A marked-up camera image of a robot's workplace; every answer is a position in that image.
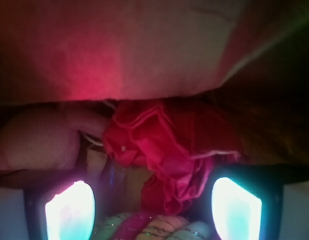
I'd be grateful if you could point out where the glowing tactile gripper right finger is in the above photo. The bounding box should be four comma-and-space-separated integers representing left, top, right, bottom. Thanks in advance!
209, 164, 309, 240

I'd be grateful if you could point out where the multicolour rope ring toy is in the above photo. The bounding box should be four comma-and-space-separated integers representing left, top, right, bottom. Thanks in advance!
90, 211, 215, 240

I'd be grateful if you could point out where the red tissue paper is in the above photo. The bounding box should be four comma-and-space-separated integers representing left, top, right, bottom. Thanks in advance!
102, 99, 243, 215

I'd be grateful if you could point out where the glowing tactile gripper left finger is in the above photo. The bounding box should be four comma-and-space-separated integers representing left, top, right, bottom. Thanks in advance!
0, 169, 96, 240

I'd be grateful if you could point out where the pink plush toy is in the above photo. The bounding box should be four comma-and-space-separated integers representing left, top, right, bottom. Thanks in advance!
0, 107, 110, 171

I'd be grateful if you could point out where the brown paper bag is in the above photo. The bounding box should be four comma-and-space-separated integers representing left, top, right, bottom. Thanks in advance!
0, 0, 309, 188

